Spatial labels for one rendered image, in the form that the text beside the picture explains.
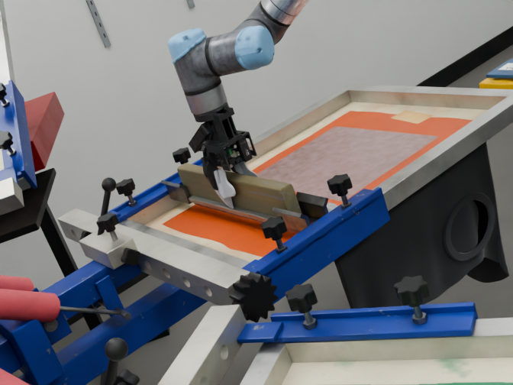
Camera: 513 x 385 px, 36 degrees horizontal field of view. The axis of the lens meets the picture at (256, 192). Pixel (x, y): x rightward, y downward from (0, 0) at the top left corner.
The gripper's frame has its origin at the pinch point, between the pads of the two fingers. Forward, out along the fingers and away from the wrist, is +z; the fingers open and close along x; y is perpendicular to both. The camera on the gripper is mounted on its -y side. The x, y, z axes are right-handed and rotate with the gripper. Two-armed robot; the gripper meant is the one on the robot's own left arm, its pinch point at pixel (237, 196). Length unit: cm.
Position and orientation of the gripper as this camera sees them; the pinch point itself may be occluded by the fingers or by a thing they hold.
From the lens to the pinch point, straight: 164.6
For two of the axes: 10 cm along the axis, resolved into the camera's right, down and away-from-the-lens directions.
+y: 5.9, 1.3, -8.0
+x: 7.5, -4.6, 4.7
